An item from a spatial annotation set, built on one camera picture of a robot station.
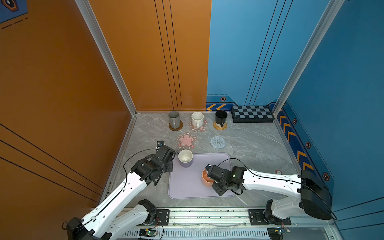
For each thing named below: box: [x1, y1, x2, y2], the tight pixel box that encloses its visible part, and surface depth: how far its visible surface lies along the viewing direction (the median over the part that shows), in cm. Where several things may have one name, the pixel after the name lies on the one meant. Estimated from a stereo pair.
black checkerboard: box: [231, 105, 275, 123], surface depth 118 cm
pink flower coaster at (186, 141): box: [175, 132, 198, 150], surface depth 105 cm
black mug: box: [215, 110, 228, 127], surface depth 107 cm
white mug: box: [191, 111, 204, 129], surface depth 108 cm
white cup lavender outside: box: [177, 149, 194, 168], surface depth 89 cm
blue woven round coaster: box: [210, 135, 226, 149], surface depth 104 cm
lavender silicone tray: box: [168, 152, 236, 199], surface depth 86 cm
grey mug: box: [168, 110, 181, 129], surface depth 105 cm
